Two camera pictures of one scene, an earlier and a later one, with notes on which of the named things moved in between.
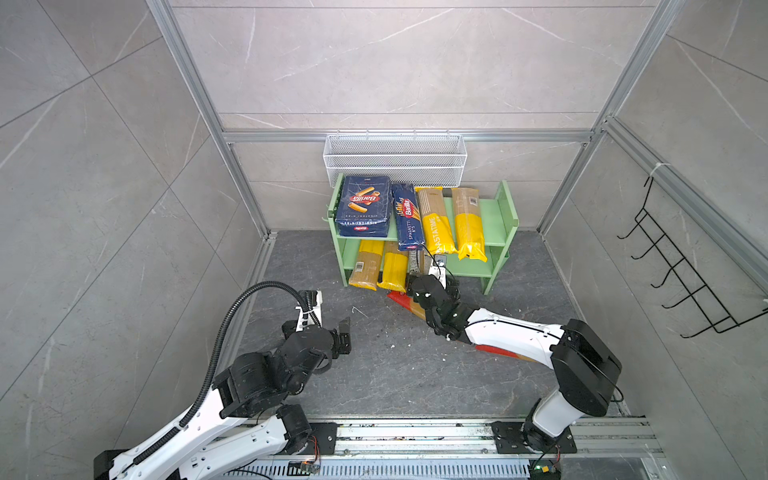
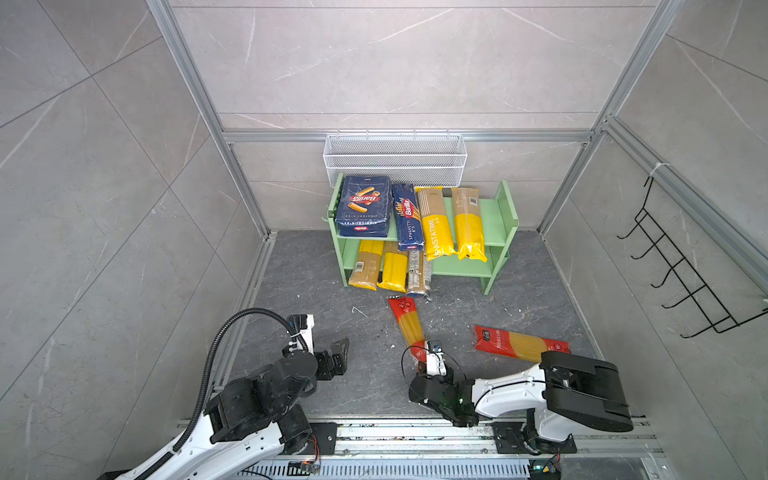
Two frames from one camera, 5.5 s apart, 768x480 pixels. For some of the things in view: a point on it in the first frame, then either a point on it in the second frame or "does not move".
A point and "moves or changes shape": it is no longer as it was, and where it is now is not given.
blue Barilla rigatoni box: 364,206 does not move
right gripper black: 452,289 to 448,380
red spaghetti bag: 400,298 moves or changes shape
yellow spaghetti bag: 366,270 does not move
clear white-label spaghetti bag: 418,262 does not move
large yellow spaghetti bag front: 395,265 does not move
